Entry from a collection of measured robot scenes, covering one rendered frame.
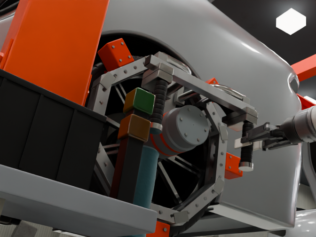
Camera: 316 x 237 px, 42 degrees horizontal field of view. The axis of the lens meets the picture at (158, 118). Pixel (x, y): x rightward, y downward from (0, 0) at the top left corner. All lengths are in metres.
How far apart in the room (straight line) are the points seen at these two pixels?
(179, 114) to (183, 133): 0.06
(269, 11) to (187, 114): 8.31
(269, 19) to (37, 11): 8.98
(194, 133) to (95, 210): 0.75
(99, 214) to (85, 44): 0.43
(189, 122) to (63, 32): 0.54
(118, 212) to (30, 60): 0.37
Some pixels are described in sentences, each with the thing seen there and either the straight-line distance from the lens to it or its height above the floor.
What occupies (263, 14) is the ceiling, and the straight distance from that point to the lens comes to 9.55.
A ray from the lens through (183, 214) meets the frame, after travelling 1.34.
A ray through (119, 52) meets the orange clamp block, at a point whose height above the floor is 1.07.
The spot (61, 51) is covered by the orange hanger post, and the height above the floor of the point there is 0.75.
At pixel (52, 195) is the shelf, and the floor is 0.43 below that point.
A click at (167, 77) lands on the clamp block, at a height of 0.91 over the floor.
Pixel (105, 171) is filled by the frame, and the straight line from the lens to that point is 1.21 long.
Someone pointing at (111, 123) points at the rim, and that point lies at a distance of 1.38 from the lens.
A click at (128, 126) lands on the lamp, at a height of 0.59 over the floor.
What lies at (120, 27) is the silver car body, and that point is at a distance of 1.62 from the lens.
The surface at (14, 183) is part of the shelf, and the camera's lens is 0.50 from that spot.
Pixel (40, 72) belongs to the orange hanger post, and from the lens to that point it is 0.79.
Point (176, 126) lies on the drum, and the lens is 1.21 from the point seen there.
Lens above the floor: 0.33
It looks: 25 degrees up
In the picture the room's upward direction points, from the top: 9 degrees clockwise
